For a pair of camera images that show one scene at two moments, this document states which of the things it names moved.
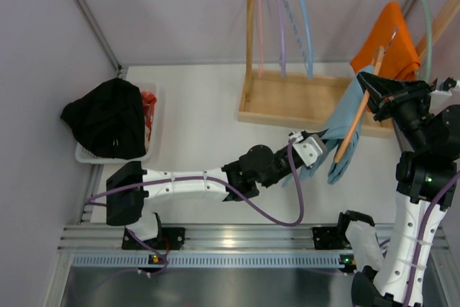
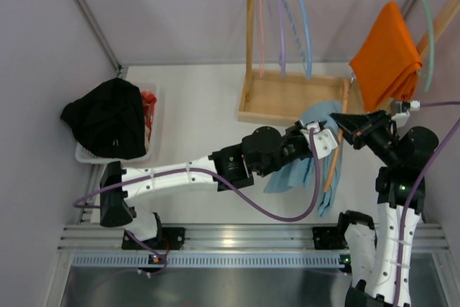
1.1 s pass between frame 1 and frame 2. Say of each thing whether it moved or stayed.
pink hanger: stayed
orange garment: stayed
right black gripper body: moved
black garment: stayed
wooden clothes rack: stayed
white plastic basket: stayed
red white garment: stayed
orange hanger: moved
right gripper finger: moved
